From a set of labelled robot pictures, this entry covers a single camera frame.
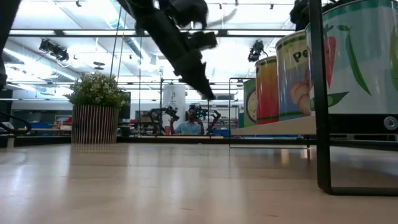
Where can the white vegetables can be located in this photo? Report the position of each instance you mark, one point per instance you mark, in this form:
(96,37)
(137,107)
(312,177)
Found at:
(363,62)

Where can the green soup can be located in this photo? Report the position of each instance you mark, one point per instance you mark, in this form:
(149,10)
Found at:
(250,105)

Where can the orange-red pineapple can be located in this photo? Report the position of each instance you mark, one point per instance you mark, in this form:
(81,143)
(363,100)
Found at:
(266,93)

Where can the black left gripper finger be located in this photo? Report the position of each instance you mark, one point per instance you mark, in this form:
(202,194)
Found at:
(202,71)
(188,73)

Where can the green plant striped pot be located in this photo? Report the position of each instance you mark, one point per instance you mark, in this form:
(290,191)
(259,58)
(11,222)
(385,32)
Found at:
(94,124)

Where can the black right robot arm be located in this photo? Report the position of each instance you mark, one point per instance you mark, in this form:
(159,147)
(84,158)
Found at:
(300,15)

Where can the person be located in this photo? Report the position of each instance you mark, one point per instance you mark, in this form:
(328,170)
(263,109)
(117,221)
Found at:
(188,128)

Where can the wooden shelf black metal frame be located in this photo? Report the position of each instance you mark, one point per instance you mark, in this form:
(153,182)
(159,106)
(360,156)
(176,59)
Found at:
(320,93)

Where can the black aluminium rig frame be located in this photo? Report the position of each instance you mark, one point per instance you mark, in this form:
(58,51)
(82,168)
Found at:
(155,140)

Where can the black background robot arm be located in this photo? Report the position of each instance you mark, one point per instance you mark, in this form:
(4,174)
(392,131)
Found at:
(161,116)
(211,119)

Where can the peaches can lavender label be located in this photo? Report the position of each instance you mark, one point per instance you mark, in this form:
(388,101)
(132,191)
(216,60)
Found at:
(292,87)

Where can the white pillar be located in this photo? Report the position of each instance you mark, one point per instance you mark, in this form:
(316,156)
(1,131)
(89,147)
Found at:
(174,93)

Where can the black ceiling spotlight cluster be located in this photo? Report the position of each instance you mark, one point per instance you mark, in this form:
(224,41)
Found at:
(54,51)

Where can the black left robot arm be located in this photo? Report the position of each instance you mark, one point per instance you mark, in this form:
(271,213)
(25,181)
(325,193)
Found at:
(149,18)

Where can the black monitor screen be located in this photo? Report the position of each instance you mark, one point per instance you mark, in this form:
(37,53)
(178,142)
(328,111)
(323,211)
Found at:
(126,109)

